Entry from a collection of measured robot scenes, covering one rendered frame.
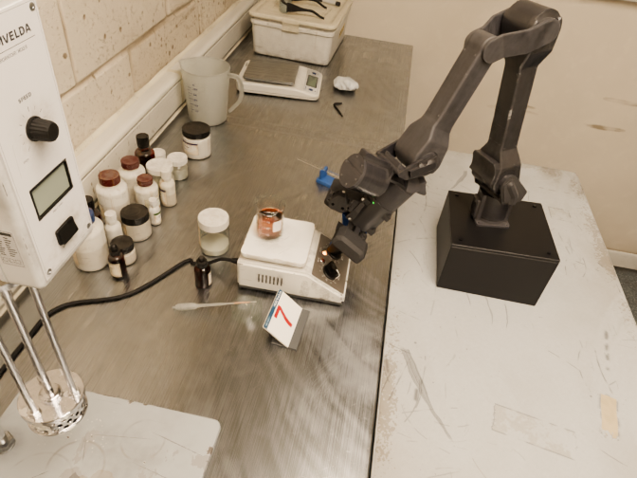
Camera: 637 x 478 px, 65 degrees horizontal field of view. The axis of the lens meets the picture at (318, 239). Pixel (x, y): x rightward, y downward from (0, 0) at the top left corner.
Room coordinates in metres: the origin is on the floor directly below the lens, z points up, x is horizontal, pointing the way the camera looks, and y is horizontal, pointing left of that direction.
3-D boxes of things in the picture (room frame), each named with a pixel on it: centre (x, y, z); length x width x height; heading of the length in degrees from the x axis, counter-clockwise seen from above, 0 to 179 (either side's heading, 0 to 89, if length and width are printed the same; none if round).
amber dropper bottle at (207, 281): (0.64, 0.20, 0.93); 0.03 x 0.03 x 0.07
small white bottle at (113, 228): (0.71, 0.39, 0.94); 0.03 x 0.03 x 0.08
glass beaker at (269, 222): (0.71, 0.09, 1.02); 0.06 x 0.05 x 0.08; 68
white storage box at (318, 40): (1.92, 0.16, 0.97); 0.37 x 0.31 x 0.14; 172
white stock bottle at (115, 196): (0.80, 0.42, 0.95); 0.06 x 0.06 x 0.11
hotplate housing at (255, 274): (0.70, 0.05, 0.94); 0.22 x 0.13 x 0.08; 86
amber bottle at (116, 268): (0.64, 0.36, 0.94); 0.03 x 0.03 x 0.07
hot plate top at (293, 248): (0.70, 0.07, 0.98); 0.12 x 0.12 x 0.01; 86
